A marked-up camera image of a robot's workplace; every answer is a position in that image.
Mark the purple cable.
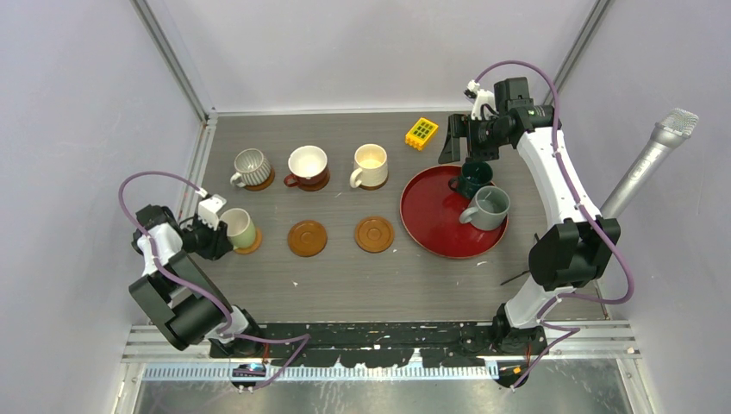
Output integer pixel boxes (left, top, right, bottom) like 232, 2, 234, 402
118, 171, 312, 391
465, 60, 636, 390

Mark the light wooden coaster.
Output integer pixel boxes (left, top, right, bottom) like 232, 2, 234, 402
234, 228, 263, 254

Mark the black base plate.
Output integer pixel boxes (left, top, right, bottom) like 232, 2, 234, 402
209, 322, 547, 368

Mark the black microphone tripod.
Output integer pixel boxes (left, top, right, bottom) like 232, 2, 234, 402
499, 233, 540, 286

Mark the cream mug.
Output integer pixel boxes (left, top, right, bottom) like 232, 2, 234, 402
349, 143, 388, 188

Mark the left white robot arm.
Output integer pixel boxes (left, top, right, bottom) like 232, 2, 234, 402
128, 205, 265, 358

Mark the grey green mug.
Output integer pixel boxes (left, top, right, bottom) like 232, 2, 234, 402
459, 185, 510, 231

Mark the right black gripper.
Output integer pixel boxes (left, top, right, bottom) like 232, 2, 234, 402
439, 113, 509, 164

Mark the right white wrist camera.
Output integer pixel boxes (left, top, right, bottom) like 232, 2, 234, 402
464, 79, 497, 121

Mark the pale green cup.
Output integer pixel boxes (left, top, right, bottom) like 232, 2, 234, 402
221, 208, 256, 248

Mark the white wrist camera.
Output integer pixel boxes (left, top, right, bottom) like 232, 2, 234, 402
464, 79, 497, 121
196, 194, 227, 230

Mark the aluminium frame rail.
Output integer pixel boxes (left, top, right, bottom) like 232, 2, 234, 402
122, 321, 641, 385

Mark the grey ribbed cup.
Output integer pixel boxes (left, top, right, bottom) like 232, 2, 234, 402
229, 148, 272, 187

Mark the white bowl cup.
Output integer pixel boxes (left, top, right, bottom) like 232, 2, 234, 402
283, 145, 329, 187

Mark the silver microphone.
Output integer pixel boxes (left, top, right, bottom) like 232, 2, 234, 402
600, 108, 699, 218

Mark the yellow toy brick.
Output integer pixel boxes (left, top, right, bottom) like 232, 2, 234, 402
404, 117, 439, 151

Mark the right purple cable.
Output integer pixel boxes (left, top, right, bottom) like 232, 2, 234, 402
465, 60, 636, 390

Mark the dark green cup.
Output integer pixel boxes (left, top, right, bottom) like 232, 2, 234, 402
448, 161, 494, 199

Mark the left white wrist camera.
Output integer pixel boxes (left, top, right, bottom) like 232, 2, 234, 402
196, 194, 227, 230

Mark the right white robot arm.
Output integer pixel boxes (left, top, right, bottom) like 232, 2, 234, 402
438, 77, 621, 354

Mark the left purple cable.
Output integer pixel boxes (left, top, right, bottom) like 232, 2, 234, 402
118, 171, 312, 391

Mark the dark ringed wooden coaster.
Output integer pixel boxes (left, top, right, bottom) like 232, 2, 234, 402
354, 216, 395, 254

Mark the red round tray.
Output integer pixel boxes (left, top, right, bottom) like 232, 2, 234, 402
399, 165, 509, 259

